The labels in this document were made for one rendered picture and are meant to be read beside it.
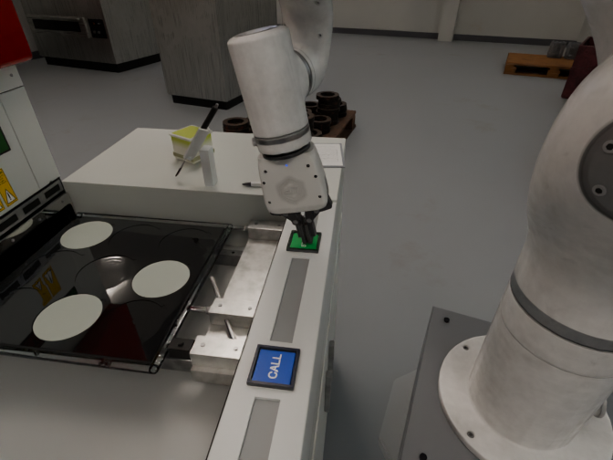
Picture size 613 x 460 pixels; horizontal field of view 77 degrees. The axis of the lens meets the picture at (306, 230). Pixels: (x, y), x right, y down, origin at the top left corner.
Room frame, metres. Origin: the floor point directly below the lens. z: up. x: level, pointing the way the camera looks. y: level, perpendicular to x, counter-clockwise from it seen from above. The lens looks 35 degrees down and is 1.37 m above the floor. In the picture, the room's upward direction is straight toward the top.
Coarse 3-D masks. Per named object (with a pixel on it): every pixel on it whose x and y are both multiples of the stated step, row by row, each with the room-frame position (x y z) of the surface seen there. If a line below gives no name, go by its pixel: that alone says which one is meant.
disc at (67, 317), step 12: (60, 300) 0.47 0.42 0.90; (72, 300) 0.47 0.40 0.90; (84, 300) 0.47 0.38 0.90; (96, 300) 0.47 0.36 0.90; (48, 312) 0.44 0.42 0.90; (60, 312) 0.44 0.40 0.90; (72, 312) 0.44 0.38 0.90; (84, 312) 0.44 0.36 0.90; (96, 312) 0.44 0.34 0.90; (36, 324) 0.41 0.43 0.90; (48, 324) 0.41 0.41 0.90; (60, 324) 0.41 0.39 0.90; (72, 324) 0.41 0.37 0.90; (84, 324) 0.41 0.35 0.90; (36, 336) 0.39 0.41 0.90; (48, 336) 0.39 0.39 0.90; (60, 336) 0.39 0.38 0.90; (72, 336) 0.39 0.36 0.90
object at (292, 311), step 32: (288, 224) 0.61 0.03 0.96; (320, 224) 0.61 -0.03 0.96; (288, 256) 0.51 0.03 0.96; (320, 256) 0.51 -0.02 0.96; (288, 288) 0.43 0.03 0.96; (320, 288) 0.43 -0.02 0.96; (256, 320) 0.37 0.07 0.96; (288, 320) 0.37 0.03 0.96; (320, 320) 0.37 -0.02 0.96; (320, 352) 0.39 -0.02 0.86; (224, 416) 0.23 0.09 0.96; (256, 416) 0.23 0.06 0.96; (288, 416) 0.23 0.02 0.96; (224, 448) 0.20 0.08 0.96; (256, 448) 0.20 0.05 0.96; (288, 448) 0.20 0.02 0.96
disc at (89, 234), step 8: (88, 224) 0.70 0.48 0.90; (96, 224) 0.70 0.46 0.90; (104, 224) 0.70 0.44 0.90; (72, 232) 0.67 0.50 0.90; (80, 232) 0.67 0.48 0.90; (88, 232) 0.67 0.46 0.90; (96, 232) 0.67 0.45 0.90; (104, 232) 0.67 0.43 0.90; (64, 240) 0.64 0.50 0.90; (72, 240) 0.64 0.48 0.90; (80, 240) 0.64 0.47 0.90; (88, 240) 0.64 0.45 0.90; (96, 240) 0.64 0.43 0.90; (72, 248) 0.61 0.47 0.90
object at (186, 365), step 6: (168, 354) 0.39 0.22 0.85; (168, 360) 0.39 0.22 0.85; (174, 360) 0.38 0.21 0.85; (180, 360) 0.38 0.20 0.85; (186, 360) 0.38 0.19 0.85; (162, 366) 0.39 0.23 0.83; (168, 366) 0.39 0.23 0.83; (174, 366) 0.39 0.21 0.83; (180, 366) 0.38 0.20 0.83; (186, 366) 0.38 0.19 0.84
